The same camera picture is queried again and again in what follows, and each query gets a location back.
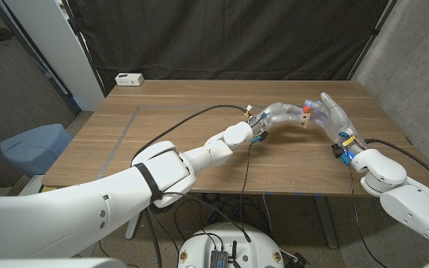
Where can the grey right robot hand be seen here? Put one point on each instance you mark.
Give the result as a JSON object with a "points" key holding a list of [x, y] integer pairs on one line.
{"points": [[333, 117]]}

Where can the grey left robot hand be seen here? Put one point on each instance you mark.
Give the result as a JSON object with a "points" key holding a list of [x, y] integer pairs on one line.
{"points": [[279, 115]]}

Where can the small wooden block with holes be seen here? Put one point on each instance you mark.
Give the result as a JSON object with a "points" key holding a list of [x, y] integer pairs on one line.
{"points": [[304, 120]]}

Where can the wooden screw with red head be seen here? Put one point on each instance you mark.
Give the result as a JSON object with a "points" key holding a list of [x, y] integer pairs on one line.
{"points": [[306, 109]]}

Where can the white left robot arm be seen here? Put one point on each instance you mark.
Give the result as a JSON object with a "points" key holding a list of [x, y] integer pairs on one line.
{"points": [[143, 193]]}

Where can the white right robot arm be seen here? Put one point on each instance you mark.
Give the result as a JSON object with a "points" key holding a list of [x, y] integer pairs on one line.
{"points": [[404, 193]]}

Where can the black curtain backdrop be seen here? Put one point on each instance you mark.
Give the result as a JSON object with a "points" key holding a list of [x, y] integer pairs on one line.
{"points": [[229, 37]]}

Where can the grey table leg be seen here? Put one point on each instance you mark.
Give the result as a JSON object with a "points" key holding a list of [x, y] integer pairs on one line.
{"points": [[326, 223], [132, 227]]}

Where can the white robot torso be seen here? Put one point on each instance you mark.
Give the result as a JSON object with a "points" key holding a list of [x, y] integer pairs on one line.
{"points": [[244, 242]]}

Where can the white power strip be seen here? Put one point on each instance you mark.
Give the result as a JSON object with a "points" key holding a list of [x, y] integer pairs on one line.
{"points": [[129, 79]]}

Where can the grey electronics box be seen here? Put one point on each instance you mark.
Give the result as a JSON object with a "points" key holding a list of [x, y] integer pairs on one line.
{"points": [[219, 258]]}

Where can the white cabinet panel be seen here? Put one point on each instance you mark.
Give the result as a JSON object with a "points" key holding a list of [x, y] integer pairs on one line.
{"points": [[58, 48]]}

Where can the blue padded stool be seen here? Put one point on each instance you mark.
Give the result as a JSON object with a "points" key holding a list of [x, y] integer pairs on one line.
{"points": [[32, 149]]}

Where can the black frame pole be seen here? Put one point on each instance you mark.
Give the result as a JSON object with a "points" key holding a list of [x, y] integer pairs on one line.
{"points": [[371, 37], [84, 48]]}

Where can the black wall rail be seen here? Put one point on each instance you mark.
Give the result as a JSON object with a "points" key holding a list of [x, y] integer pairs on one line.
{"points": [[32, 56]]}

